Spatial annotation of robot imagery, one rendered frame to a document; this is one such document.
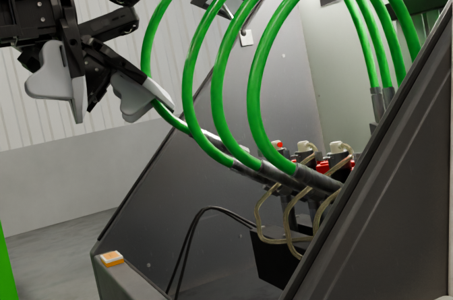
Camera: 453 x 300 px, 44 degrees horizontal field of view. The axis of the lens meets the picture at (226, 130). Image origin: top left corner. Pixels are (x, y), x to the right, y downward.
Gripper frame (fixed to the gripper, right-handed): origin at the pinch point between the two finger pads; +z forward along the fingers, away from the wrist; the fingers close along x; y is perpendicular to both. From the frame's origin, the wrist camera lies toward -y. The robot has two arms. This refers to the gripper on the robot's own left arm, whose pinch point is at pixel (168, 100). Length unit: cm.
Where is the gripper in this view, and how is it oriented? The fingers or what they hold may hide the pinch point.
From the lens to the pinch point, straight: 79.6
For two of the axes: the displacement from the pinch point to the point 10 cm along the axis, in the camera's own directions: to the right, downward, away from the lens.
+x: 1.2, -1.8, -9.8
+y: -5.4, 8.1, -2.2
